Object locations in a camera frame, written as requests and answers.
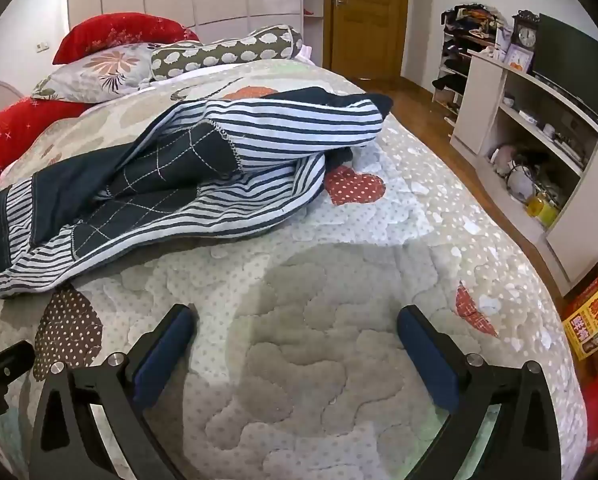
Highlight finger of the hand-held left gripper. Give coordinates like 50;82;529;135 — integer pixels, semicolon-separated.
0;335;36;423

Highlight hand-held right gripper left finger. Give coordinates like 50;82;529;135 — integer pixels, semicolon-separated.
29;304;197;480

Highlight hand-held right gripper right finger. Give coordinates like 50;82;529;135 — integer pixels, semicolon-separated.
396;304;562;480

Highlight navy striped pants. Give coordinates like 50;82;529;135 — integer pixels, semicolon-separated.
0;86;394;301

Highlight heart patterned quilt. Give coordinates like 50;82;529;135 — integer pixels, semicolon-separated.
0;58;587;480

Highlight yellow printed box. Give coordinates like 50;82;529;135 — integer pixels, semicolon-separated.
561;259;598;361

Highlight yellow container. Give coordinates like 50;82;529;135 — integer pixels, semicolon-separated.
526;192;560;226

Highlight pink soft toy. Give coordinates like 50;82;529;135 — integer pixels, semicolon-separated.
489;145;517;176

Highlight long red pillow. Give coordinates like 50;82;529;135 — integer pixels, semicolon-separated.
0;97;87;201

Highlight white television cabinet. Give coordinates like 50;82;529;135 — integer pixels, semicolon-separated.
449;52;598;283

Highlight grey flower print pillow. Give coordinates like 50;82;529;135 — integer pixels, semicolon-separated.
32;42;155;103

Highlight shoe rack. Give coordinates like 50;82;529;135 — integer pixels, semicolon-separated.
431;5;510;121

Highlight olive shell pattern bolster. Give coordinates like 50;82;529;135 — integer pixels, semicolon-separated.
150;25;304;82

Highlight small white framed clock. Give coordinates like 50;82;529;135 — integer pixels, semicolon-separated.
504;45;534;73

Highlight red floral pillow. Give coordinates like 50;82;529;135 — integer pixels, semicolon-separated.
52;13;200;66

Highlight black television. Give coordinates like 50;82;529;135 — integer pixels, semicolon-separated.
531;12;598;106

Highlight dark mantel clock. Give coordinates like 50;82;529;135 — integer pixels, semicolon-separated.
511;10;540;51

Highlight wooden door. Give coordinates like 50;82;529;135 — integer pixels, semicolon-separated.
324;0;411;81

